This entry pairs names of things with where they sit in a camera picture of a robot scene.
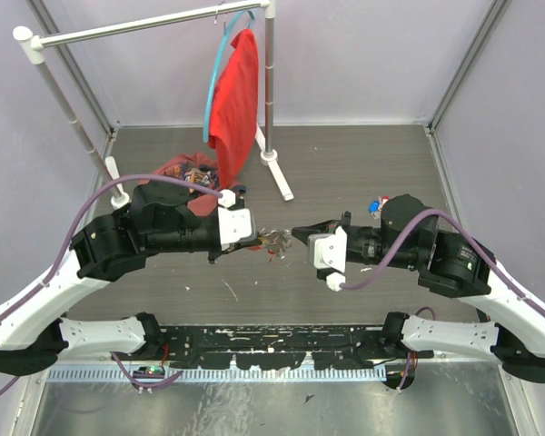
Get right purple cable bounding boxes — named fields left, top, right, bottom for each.
left=339, top=208, right=545, bottom=331

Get white clothes rack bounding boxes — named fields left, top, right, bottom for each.
left=12, top=0, right=295, bottom=208

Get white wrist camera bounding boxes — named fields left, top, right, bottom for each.
left=217, top=190, right=256, bottom=246
left=307, top=226, right=347, bottom=292

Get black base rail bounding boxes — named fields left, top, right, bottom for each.
left=162, top=324, right=407, bottom=371

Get small electronics board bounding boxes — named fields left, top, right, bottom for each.
left=132, top=365, right=165, bottom=380

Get blue and red keys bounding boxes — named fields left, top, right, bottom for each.
left=368, top=196, right=390, bottom=218

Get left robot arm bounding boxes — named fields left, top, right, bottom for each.
left=0, top=181, right=263, bottom=376

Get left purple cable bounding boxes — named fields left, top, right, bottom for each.
left=0, top=175, right=223, bottom=405

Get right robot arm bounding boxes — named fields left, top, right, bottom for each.
left=291, top=194, right=545, bottom=383

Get grey cable duct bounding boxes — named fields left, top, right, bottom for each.
left=45, top=364, right=387, bottom=383

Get purple cable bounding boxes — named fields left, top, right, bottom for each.
left=0, top=175, right=223, bottom=405
left=339, top=208, right=545, bottom=331

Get blue clothes hanger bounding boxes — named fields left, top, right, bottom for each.
left=202, top=10, right=255, bottom=144

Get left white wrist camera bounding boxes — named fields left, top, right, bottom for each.
left=217, top=190, right=256, bottom=246

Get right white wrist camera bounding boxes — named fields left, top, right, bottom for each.
left=307, top=226, right=347, bottom=292

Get red handled keyring with keys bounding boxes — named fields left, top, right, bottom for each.
left=250, top=229, right=292, bottom=263

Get bright red shirt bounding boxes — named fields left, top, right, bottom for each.
left=208, top=29, right=259, bottom=189

